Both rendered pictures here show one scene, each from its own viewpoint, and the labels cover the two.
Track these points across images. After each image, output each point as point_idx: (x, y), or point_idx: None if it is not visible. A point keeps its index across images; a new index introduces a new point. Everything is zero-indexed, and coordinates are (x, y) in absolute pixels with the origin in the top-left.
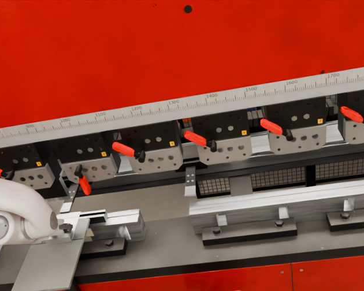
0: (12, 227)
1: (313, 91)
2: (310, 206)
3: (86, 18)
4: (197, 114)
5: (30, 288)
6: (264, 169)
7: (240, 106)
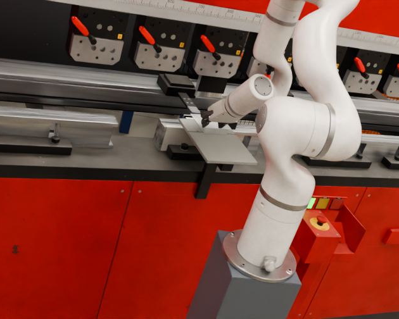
0: (273, 88)
1: None
2: (378, 147)
3: None
4: (364, 47)
5: (224, 159)
6: None
7: (389, 50)
